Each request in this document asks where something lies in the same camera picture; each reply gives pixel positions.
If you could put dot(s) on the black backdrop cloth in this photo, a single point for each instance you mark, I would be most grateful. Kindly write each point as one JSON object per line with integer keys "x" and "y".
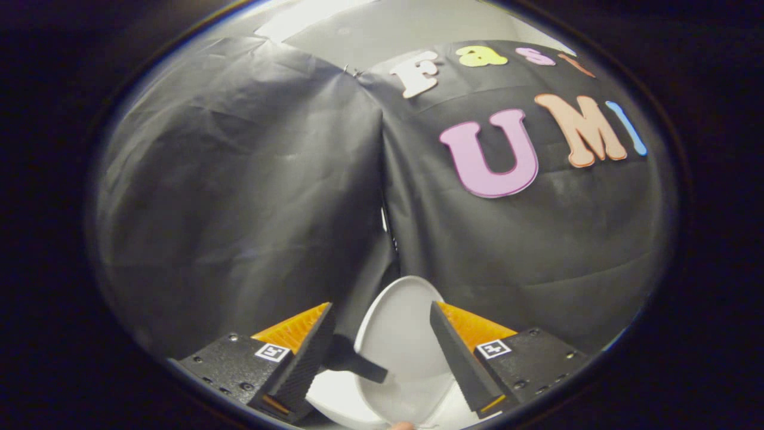
{"x": 537, "y": 251}

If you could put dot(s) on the plain black cloth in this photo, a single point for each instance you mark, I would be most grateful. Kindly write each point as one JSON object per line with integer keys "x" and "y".
{"x": 239, "y": 179}

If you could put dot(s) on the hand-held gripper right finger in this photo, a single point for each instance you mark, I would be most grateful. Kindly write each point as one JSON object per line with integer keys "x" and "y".
{"x": 459, "y": 364}

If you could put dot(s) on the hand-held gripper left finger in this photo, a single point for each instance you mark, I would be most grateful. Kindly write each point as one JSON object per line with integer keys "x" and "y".
{"x": 310, "y": 364}

